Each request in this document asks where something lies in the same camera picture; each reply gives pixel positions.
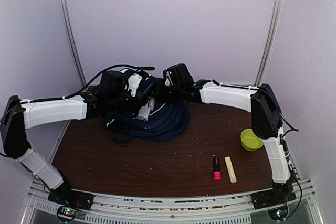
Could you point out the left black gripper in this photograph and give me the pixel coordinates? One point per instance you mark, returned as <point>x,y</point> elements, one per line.
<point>140,99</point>

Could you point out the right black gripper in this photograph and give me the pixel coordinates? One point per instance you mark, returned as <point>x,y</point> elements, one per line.
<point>158,93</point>

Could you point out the navy blue student backpack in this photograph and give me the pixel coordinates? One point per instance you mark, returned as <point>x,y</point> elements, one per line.
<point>156,121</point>

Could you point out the pink black highlighter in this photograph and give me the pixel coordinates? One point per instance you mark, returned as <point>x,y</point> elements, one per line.
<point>217,174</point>

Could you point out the yellow highlighter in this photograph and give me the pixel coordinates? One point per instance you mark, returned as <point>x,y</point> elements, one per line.
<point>230,169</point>

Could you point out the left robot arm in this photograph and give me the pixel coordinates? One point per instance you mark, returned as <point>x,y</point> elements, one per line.
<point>21,115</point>

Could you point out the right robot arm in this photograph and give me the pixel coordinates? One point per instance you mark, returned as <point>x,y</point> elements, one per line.
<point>266,116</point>

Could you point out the lime green plastic bowl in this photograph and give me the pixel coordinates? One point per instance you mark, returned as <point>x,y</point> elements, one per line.
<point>249,141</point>

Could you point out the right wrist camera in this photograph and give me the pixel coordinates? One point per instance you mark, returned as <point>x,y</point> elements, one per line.
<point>167,75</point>

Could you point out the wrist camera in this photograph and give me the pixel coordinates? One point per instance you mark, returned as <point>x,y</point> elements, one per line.
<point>167,75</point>
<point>133,83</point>

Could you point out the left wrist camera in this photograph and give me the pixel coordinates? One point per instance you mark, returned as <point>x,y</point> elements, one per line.
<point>133,83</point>

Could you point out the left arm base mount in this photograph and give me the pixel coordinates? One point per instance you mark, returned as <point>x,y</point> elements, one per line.
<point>70,209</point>

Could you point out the front aluminium rail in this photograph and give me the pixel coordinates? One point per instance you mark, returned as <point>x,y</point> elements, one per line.
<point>231,208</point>

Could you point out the left aluminium frame post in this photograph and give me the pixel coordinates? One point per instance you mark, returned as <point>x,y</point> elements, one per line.
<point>72,42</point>

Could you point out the aluminium frame post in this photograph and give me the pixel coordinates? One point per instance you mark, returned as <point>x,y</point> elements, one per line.
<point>270,41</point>
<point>72,42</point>

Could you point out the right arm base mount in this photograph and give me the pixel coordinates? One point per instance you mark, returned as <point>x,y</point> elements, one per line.
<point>275,203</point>

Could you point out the right aluminium frame post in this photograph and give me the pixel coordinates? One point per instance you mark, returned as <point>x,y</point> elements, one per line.
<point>270,41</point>

